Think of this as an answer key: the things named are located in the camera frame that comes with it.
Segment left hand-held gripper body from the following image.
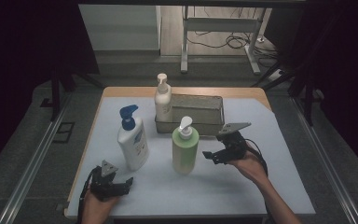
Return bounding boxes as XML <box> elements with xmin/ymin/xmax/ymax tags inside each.
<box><xmin>89</xmin><ymin>160</ymin><xmax>122</xmax><ymax>201</ymax></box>

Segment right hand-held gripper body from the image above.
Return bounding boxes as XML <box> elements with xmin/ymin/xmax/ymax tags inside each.
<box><xmin>218</xmin><ymin>121</ymin><xmax>253</xmax><ymax>163</ymax></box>

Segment green bottle with white pump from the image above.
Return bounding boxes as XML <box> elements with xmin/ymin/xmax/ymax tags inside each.
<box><xmin>172</xmin><ymin>116</ymin><xmax>200</xmax><ymax>175</ymax></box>

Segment white bottle with blue pump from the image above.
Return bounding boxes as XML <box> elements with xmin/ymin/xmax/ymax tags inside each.
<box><xmin>117</xmin><ymin>105</ymin><xmax>150</xmax><ymax>172</ymax></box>

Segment grey metal mesh basket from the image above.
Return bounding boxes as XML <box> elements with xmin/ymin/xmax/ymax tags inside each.
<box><xmin>154</xmin><ymin>92</ymin><xmax>226</xmax><ymax>136</ymax></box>

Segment cream pump bottle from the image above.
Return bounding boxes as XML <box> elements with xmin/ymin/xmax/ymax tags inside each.
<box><xmin>154</xmin><ymin>73</ymin><xmax>173</xmax><ymax>123</ymax></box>

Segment person's left hand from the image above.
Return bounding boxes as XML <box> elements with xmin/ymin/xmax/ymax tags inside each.
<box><xmin>81</xmin><ymin>189</ymin><xmax>120</xmax><ymax>224</ymax></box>

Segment person's right hand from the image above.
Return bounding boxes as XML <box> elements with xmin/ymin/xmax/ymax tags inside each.
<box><xmin>229</xmin><ymin>142</ymin><xmax>269</xmax><ymax>187</ymax></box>

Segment pale blue table mat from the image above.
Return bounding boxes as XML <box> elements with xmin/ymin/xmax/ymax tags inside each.
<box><xmin>65</xmin><ymin>96</ymin><xmax>316</xmax><ymax>218</ymax></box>

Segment white power strip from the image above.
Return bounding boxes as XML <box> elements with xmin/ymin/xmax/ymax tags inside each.
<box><xmin>267</xmin><ymin>69</ymin><xmax>285</xmax><ymax>83</ymax></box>

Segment black metal stand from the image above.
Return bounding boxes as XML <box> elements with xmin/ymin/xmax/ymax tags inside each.
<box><xmin>49</xmin><ymin>64</ymin><xmax>105</xmax><ymax>122</ymax></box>
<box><xmin>251</xmin><ymin>62</ymin><xmax>316</xmax><ymax>127</ymax></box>

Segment left hand-held gripper black cable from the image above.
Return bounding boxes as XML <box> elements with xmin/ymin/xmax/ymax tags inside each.
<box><xmin>76</xmin><ymin>167</ymin><xmax>102</xmax><ymax>224</ymax></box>

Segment hand-held gripper black cable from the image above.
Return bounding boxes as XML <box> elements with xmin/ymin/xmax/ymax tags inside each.
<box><xmin>244</xmin><ymin>138</ymin><xmax>270</xmax><ymax>178</ymax></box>
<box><xmin>76</xmin><ymin>167</ymin><xmax>102</xmax><ymax>224</ymax></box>

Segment right hand-held gripper black cable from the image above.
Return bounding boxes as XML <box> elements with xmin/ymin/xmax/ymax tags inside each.
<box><xmin>244</xmin><ymin>138</ymin><xmax>270</xmax><ymax>178</ymax></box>

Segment aluminium floor rail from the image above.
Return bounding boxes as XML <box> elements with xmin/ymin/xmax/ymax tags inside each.
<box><xmin>0</xmin><ymin>92</ymin><xmax>73</xmax><ymax>224</ymax></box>
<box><xmin>291</xmin><ymin>96</ymin><xmax>358</xmax><ymax>224</ymax></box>

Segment black cables on floor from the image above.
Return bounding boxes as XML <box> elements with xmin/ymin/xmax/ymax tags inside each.
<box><xmin>186</xmin><ymin>7</ymin><xmax>279</xmax><ymax>68</ymax></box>

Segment white metal desk frame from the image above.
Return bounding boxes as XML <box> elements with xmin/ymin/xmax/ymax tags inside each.
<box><xmin>180</xmin><ymin>6</ymin><xmax>267</xmax><ymax>76</ymax></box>

